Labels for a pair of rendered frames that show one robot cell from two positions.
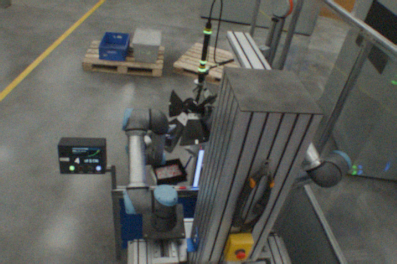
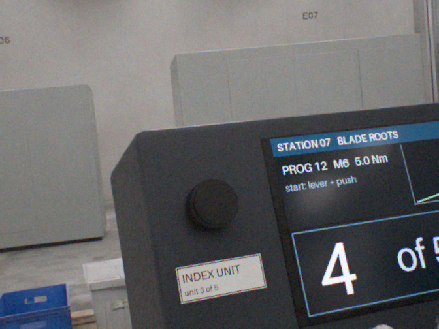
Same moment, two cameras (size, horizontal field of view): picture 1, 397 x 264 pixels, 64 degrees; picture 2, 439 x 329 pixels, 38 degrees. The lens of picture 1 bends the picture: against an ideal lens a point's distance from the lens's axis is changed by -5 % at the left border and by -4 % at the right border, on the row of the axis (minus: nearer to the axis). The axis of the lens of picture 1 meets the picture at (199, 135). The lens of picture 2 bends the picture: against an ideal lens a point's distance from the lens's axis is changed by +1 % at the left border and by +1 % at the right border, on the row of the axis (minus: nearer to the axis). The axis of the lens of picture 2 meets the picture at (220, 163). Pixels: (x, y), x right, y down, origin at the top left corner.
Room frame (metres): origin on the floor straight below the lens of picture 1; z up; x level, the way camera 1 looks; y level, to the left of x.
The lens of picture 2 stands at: (0.91, 0.76, 1.25)
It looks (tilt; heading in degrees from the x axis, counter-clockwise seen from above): 3 degrees down; 354
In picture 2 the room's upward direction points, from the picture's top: 6 degrees counter-clockwise
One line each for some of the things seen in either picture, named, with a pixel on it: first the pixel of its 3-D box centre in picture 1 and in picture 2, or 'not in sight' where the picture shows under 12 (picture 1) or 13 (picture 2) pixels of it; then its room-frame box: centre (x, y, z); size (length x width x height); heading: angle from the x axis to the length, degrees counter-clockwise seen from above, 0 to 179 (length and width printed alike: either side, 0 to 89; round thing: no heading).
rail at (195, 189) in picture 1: (179, 191); not in sight; (1.47, 0.07, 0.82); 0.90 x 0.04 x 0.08; 104
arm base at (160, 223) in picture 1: (164, 214); not in sight; (1.06, 0.11, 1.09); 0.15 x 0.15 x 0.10
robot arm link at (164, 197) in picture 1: (164, 200); not in sight; (1.06, 0.12, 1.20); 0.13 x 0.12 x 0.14; 106
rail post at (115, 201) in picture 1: (116, 230); not in sight; (1.37, 0.48, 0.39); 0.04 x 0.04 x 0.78; 14
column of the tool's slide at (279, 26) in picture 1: (251, 116); not in sight; (2.39, -0.42, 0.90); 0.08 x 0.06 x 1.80; 49
